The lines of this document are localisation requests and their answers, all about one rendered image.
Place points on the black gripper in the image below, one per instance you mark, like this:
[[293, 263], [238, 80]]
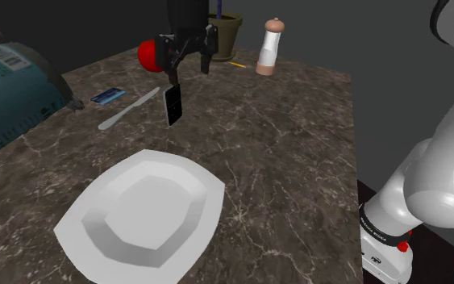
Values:
[[187, 17]]

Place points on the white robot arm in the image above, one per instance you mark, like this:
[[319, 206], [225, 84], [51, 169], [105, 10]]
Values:
[[439, 185]]

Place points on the olive plant pot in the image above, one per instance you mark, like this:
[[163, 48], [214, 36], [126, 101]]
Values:
[[228, 37]]

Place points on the red ball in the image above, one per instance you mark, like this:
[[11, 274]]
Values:
[[147, 56]]

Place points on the yellow pencil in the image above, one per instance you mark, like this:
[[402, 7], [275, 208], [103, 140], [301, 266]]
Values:
[[237, 65]]

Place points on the black phone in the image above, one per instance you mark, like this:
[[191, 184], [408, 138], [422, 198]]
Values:
[[172, 105]]

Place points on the white and tan pepper mill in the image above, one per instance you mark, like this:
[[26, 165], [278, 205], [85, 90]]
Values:
[[269, 49]]

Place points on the silver table knife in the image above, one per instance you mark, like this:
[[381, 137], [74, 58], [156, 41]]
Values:
[[126, 111]]

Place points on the blue card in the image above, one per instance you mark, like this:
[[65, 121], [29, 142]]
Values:
[[108, 96]]

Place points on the white plate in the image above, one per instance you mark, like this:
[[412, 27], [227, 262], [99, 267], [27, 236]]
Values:
[[140, 218]]

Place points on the teal packet with label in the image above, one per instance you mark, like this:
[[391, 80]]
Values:
[[12, 98]]

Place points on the dark robot stand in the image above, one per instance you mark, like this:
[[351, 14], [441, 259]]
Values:
[[431, 255]]

